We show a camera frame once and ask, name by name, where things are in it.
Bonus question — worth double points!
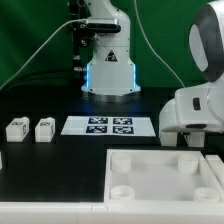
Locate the black cables on left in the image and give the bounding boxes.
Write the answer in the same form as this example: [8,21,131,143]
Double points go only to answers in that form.
[0,69,84,96]

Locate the white front rail fixture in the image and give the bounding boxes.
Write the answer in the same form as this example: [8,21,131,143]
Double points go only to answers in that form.
[0,202,224,224]

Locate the white block left edge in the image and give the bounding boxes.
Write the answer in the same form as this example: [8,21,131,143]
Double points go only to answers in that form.
[0,152,3,171]

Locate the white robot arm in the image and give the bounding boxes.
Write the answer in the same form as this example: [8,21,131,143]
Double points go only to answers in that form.
[82,0,224,133]

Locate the white right obstacle block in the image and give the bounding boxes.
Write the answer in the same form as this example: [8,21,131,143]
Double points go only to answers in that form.
[206,155,224,188]

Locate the white square tabletop part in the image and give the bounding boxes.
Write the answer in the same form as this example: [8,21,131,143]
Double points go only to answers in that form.
[104,149,224,203]

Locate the white sheet with tags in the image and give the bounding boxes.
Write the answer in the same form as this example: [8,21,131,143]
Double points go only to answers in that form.
[61,116,156,137]

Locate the black camera on stand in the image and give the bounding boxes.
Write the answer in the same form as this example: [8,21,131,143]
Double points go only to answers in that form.
[68,0,121,84]

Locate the grey camera cable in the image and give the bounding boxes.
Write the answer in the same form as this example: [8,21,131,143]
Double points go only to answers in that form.
[0,19,88,92]

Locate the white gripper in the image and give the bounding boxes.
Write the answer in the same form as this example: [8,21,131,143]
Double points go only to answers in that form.
[159,83,224,133]

